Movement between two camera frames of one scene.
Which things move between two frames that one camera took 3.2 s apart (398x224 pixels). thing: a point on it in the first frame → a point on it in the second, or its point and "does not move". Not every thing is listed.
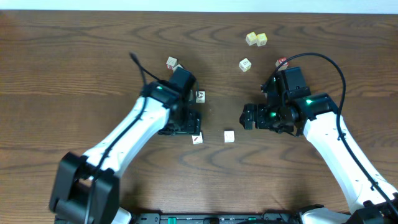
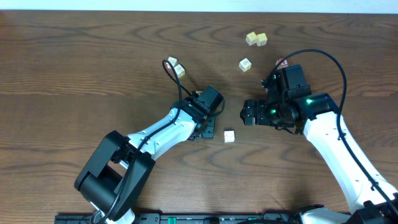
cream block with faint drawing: (245, 65) does not move
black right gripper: (262, 122) does not move
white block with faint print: (229, 135) does not move
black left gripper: (185, 127) → (207, 132)
